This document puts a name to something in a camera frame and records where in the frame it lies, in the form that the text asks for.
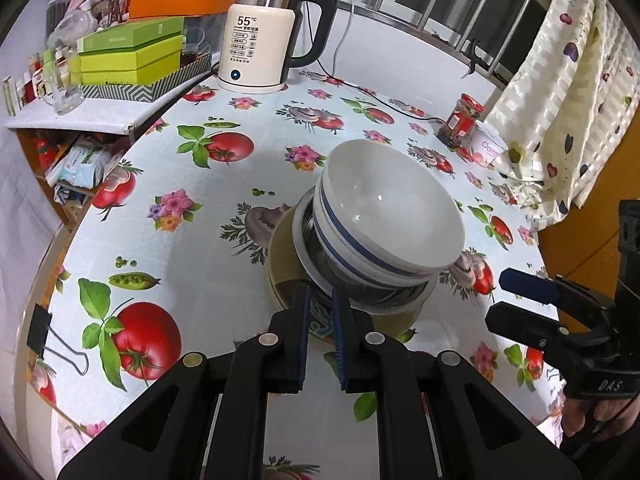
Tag tan plate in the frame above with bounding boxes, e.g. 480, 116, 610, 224
266, 209, 423, 344

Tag stainless steel bowl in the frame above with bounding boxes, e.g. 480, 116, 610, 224
292, 186, 436, 316

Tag white blue-striped bowl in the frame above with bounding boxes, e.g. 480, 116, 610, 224
318, 139, 465, 276
312, 191, 433, 288

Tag person's right hand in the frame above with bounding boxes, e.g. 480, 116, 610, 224
561, 398, 639, 440

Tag wooden cabinet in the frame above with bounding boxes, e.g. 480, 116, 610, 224
539, 117, 640, 297

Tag white yogurt tub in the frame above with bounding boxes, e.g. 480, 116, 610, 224
466, 122, 508, 167

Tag fruit-pattern tablecloth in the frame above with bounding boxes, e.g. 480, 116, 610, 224
32, 71, 564, 465

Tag cream heart-pattern curtain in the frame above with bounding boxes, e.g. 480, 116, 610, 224
486, 0, 639, 231

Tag red-lidded sauce jar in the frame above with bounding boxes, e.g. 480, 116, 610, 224
437, 93, 484, 148

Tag black binder clip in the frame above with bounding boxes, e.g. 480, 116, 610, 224
26, 304, 89, 377

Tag zigzag pattern box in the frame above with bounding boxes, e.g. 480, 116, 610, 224
81, 54, 213, 103

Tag white electric kettle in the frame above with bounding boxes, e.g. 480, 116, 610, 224
217, 0, 337, 94

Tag green gift boxes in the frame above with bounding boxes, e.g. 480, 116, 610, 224
77, 16, 184, 86

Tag glass mug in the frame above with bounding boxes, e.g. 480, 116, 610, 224
34, 60, 85, 116

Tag orange box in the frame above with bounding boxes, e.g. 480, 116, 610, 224
129, 0, 235, 20

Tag black power cable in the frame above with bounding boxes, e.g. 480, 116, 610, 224
301, 0, 449, 124

